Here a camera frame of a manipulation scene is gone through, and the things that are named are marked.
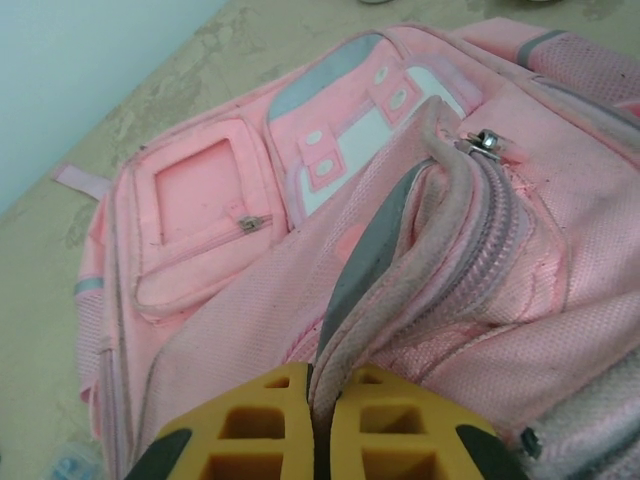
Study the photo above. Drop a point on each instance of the pink backpack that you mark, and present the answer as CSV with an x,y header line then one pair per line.
x,y
225,300

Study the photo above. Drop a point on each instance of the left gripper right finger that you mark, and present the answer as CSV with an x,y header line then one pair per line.
x,y
400,435

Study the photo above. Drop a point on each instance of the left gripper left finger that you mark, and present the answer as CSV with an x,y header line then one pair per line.
x,y
260,430

